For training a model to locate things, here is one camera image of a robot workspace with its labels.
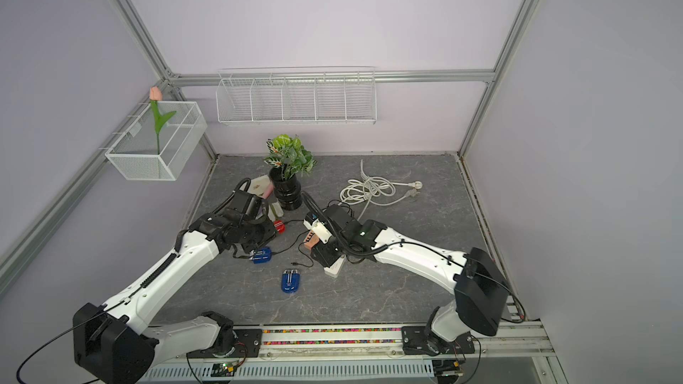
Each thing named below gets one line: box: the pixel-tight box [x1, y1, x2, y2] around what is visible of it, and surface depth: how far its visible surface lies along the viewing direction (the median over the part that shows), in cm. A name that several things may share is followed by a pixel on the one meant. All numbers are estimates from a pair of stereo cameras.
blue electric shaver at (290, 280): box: [281, 268, 301, 294], surface depth 84 cm
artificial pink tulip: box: [149, 86, 177, 155], surface depth 85 cm
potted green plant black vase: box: [264, 134, 318, 211], surface depth 90 cm
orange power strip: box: [303, 229, 321, 250], surface depth 93 cm
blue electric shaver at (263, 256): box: [252, 247, 273, 264], surface depth 91 cm
